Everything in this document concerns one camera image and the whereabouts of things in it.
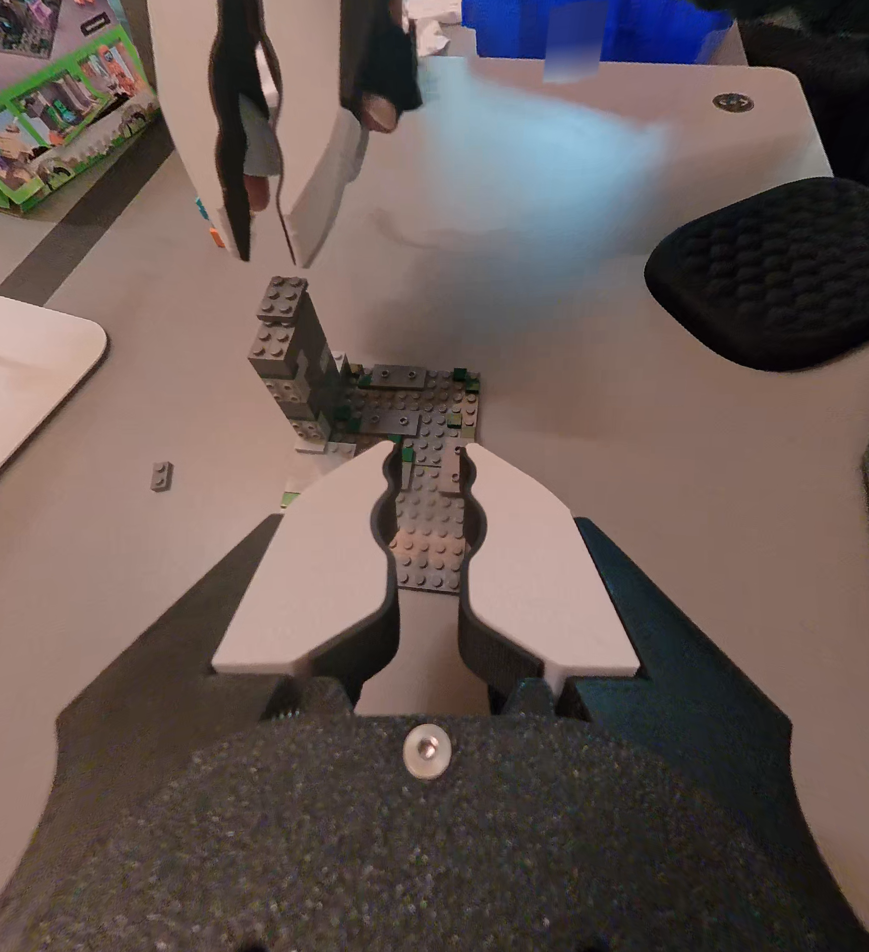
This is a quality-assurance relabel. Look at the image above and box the dark cloth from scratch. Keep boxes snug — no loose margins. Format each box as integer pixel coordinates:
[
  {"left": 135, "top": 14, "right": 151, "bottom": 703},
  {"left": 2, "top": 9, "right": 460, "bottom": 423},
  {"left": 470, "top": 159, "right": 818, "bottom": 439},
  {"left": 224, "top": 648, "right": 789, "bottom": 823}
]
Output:
[{"left": 732, "top": 0, "right": 869, "bottom": 181}]

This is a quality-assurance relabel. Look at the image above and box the blue plastic crate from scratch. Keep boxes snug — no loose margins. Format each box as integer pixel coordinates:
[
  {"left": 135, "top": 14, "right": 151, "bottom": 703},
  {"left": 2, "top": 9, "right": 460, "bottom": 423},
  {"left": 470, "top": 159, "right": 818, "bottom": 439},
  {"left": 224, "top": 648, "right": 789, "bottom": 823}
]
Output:
[{"left": 461, "top": 0, "right": 734, "bottom": 65}]

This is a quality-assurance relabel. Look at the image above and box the white book stand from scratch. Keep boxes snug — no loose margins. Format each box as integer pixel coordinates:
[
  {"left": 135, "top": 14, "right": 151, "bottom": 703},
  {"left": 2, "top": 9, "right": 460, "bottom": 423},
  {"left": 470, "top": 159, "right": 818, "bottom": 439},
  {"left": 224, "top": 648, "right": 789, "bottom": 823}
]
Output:
[{"left": 0, "top": 286, "right": 109, "bottom": 516}]

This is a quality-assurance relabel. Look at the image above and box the grey toy brick model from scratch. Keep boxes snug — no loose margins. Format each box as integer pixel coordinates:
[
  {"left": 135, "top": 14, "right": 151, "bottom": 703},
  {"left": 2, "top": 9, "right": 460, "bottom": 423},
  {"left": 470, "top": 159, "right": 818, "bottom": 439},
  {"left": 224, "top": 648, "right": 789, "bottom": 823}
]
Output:
[{"left": 247, "top": 275, "right": 485, "bottom": 596}]

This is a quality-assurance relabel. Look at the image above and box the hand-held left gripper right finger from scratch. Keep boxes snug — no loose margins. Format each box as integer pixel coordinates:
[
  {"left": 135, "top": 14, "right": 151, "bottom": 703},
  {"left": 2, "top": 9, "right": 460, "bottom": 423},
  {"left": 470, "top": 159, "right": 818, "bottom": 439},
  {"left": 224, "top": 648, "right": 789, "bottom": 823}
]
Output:
[{"left": 457, "top": 442, "right": 643, "bottom": 711}]

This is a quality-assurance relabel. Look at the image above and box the black chair armrest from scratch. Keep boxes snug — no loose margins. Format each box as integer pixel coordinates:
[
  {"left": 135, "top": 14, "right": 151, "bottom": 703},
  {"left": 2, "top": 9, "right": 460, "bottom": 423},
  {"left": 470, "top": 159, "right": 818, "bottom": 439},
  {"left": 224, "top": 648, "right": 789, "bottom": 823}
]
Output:
[{"left": 644, "top": 177, "right": 869, "bottom": 373}]

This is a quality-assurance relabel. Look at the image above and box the grey desk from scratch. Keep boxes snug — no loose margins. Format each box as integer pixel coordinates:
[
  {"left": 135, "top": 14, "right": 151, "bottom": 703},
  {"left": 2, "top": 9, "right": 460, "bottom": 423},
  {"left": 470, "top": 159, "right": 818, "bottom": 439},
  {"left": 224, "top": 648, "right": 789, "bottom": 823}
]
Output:
[{"left": 0, "top": 56, "right": 869, "bottom": 952}]

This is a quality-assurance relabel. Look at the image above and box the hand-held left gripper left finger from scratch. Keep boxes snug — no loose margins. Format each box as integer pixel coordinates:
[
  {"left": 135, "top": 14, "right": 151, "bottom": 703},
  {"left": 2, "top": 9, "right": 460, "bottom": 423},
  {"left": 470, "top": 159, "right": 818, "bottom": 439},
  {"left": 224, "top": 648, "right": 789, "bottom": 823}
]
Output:
[{"left": 211, "top": 440, "right": 404, "bottom": 711}]

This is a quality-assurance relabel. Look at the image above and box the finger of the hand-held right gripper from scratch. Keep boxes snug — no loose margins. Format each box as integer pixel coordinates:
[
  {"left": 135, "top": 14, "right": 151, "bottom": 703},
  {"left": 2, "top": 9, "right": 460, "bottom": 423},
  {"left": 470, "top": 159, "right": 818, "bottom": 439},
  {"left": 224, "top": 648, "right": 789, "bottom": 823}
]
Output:
[
  {"left": 148, "top": 0, "right": 263, "bottom": 263},
  {"left": 258, "top": 0, "right": 370, "bottom": 269}
]

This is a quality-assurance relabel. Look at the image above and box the green picture-grid toy box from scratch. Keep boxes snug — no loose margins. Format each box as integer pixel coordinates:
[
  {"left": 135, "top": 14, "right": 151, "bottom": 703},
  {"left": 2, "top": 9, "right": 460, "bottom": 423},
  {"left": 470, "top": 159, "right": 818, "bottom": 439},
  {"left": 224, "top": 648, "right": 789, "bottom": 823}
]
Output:
[{"left": 0, "top": 24, "right": 162, "bottom": 218}]

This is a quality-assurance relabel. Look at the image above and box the person's right hand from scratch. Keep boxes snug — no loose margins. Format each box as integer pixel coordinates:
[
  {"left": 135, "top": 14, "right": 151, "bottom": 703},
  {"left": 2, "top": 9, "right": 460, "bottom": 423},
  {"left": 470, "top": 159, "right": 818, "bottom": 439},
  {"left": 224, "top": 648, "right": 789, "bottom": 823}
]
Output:
[{"left": 245, "top": 93, "right": 401, "bottom": 215}]

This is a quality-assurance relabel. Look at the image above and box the dark purple toy box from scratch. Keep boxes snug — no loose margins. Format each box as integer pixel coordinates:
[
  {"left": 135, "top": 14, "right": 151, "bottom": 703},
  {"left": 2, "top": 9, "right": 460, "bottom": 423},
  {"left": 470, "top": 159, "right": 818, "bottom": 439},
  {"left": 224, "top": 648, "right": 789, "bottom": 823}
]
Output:
[{"left": 0, "top": 0, "right": 129, "bottom": 62}]

